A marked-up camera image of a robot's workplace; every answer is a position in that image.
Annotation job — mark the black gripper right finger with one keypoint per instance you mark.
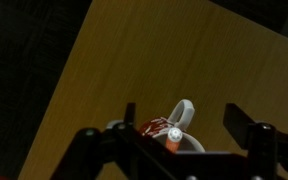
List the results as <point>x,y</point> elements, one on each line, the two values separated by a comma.
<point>260,150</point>

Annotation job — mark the orange marker with white cap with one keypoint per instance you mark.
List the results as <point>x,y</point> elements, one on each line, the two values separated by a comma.
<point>174,136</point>

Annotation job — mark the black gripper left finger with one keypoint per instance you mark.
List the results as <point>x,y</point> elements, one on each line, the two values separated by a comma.
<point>130,143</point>

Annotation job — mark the maroon mug with white print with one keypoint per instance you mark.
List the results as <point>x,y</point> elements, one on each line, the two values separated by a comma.
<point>185,111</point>

